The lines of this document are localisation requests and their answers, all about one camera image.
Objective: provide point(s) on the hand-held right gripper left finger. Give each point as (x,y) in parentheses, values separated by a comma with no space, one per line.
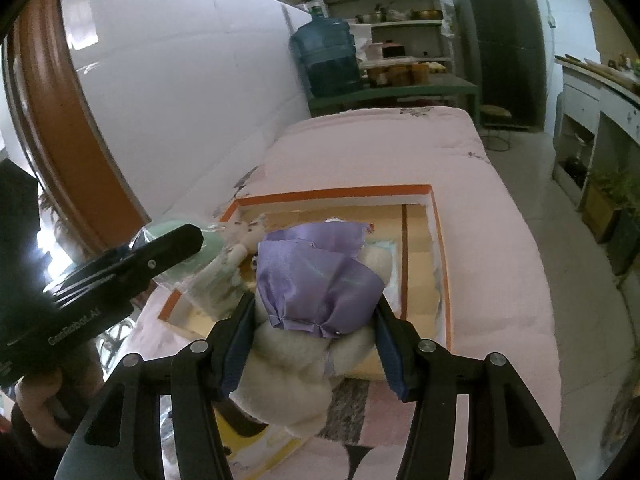
(240,355)

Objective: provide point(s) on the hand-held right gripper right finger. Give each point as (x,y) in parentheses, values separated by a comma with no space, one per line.
(390,355)

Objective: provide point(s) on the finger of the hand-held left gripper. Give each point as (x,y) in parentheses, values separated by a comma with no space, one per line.
(160,255)

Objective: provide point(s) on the cream teddy bear plush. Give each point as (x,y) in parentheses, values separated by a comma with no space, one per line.
(285,375)

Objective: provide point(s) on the orange rimmed cardboard box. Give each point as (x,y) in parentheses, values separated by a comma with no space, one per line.
(420,270)

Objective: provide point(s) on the cartoon face packet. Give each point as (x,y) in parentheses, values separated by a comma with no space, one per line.
(260,447)

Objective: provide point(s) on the person's left hand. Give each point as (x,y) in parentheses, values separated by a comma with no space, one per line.
(45,400)

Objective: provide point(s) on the pink bed blanket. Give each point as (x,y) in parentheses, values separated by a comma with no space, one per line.
(500,260)

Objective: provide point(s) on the blue water jug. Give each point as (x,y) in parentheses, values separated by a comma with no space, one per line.
(325,55)

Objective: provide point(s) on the green table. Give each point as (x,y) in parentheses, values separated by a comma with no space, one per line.
(395,92)

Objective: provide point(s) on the potted plants in crates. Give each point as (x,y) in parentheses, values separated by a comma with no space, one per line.
(610,210)

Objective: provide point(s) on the small round stool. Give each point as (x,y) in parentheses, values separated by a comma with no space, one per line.
(495,112)

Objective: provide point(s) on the row of amber jars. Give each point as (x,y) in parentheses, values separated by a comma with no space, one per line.
(400,75)

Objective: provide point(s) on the white kitchen counter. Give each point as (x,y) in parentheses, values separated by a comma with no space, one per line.
(585,100)

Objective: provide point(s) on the dark refrigerator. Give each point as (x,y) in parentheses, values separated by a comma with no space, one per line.
(500,45)

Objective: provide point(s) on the cardboard sheet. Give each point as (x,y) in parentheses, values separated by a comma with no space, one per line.
(605,20)

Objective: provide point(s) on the brown wooden door frame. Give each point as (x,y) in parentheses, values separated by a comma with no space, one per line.
(55,135)

